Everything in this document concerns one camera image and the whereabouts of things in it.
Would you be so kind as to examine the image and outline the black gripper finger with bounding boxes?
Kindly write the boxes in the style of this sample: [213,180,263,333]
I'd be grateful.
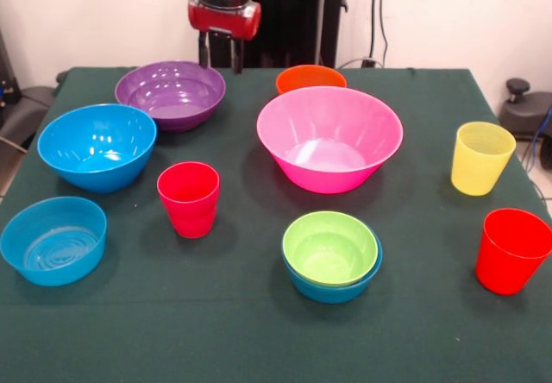
[231,37,244,75]
[198,31,210,67]

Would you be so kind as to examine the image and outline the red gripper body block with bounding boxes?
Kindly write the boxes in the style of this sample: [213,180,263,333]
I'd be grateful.
[187,0,263,41]

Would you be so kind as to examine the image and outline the purple bowl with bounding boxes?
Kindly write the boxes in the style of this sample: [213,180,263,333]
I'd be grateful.
[114,60,227,133]

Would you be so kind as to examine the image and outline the large pink bowl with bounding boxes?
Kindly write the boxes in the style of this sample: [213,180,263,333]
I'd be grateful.
[256,85,405,195]

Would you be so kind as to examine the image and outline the large blue bowl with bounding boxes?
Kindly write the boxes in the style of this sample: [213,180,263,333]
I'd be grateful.
[36,103,158,194]

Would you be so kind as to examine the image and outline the green bowl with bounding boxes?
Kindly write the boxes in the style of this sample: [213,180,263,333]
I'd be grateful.
[282,210,380,287]

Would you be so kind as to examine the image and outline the small blue bowl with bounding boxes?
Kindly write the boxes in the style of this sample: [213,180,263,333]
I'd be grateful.
[0,196,108,288]
[282,231,384,305]

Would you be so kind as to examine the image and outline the orange bowl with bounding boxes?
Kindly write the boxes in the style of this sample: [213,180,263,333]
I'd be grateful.
[275,64,348,96]

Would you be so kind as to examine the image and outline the crimson cup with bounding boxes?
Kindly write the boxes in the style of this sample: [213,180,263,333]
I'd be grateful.
[156,161,221,240]

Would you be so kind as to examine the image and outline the dark grey stand base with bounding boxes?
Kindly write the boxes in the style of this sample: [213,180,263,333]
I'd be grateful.
[499,78,552,141]
[0,85,55,151]

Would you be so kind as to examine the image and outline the yellow cup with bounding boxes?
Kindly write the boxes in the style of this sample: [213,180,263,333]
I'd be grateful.
[450,121,518,197]

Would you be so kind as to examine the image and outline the dark green tablecloth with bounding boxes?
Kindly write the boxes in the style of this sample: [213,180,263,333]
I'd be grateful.
[0,66,552,383]

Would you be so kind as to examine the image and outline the red cup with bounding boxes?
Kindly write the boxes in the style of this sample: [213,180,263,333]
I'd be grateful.
[475,208,552,296]

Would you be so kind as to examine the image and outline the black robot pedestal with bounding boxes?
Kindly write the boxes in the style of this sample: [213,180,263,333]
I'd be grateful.
[205,0,349,70]

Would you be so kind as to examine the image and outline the black wall cable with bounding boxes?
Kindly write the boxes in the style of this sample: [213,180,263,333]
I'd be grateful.
[369,0,390,63]

